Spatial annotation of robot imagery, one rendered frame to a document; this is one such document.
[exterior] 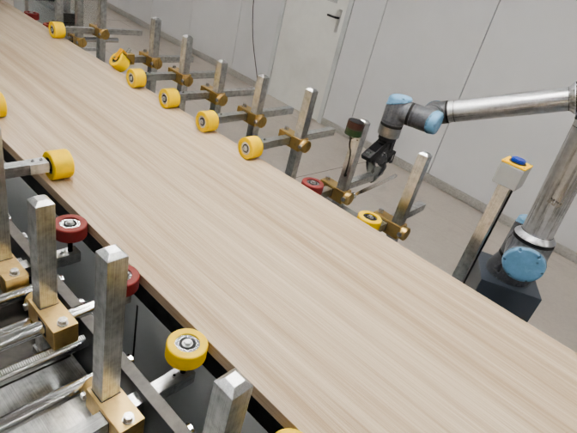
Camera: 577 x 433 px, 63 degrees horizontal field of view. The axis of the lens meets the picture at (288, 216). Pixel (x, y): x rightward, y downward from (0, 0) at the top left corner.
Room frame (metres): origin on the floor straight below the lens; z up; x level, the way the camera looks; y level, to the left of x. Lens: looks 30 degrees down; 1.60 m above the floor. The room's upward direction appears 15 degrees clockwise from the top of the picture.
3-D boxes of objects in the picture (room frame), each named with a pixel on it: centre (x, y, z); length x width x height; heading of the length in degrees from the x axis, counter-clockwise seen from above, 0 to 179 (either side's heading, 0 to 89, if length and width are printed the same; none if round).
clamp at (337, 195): (1.61, -0.15, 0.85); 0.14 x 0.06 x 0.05; 55
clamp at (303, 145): (1.75, 0.05, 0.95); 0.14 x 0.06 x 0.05; 55
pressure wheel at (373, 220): (1.36, -0.26, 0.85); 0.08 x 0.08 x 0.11
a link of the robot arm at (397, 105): (1.86, -0.31, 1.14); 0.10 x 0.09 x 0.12; 68
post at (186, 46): (2.17, 0.65, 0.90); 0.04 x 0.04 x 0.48; 55
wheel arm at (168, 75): (2.22, 0.67, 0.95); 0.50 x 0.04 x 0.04; 145
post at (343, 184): (1.60, -0.17, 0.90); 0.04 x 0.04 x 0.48; 55
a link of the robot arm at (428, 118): (1.82, -0.41, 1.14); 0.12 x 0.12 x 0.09; 68
